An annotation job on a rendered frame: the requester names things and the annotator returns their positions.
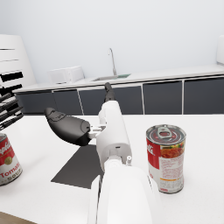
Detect red tomato soup can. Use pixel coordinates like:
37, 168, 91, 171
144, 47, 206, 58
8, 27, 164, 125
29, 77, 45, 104
0, 132, 24, 187

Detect red soup can pictured label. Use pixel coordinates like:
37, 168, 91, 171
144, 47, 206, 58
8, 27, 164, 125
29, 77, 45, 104
145, 124, 187, 194

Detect dark grey square mat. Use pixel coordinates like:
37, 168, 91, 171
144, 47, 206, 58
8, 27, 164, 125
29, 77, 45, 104
50, 143, 105, 190

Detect dark grey kitchen cabinets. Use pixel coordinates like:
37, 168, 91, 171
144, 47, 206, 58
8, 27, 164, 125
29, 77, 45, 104
12, 76, 224, 116

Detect steel kitchen sink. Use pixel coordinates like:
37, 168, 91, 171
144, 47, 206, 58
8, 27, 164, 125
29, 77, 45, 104
90, 73, 132, 82

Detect white microwave oven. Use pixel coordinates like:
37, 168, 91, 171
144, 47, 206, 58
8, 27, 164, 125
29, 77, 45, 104
47, 65, 86, 85

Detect chrome kitchen faucet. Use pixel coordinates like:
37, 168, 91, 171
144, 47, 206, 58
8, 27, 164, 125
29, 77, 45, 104
108, 47, 118, 77

